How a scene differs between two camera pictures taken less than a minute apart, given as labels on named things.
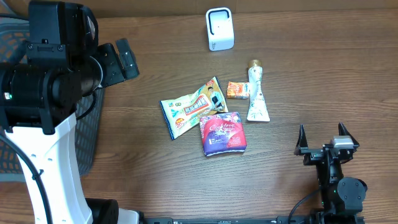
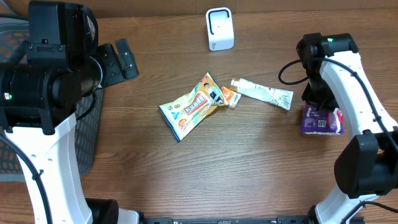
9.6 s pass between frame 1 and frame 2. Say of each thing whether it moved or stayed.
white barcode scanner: stayed
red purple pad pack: moved
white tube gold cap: moved
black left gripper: stayed
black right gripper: moved
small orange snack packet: moved
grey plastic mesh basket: stayed
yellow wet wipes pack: moved
